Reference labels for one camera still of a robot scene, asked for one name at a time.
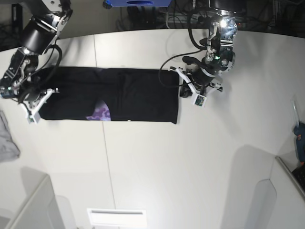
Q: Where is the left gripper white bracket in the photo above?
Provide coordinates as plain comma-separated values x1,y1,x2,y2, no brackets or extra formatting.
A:
170,67,223,95

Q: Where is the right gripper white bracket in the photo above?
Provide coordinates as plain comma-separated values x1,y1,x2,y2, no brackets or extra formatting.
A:
14,87,59,115

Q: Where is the black T-shirt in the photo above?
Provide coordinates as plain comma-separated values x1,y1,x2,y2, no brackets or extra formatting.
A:
39,67,179,124

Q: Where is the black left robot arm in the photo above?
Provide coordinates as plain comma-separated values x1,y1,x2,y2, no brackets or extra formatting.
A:
170,0,245,98

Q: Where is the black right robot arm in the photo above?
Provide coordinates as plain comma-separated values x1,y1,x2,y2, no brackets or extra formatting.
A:
0,0,73,116

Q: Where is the grey cloth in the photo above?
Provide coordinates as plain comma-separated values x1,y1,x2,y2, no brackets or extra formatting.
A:
0,110,20,163

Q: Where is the blue glue gun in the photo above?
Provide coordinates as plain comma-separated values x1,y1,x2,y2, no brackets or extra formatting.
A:
291,100,305,166

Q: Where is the blue box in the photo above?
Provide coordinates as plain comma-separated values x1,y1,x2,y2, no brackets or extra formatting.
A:
104,0,171,7

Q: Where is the black keyboard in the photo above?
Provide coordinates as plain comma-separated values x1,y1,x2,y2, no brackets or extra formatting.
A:
292,165,305,191

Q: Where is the white tray front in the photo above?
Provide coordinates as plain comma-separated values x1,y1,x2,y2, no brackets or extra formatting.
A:
87,208,147,228

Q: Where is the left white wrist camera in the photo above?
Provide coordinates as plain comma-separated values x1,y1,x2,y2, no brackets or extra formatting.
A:
191,93,207,107

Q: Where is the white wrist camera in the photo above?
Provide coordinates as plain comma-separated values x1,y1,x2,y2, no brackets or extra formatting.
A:
26,113,41,124
191,93,207,107

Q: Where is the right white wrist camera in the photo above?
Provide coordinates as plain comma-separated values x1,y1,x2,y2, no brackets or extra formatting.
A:
26,113,41,124

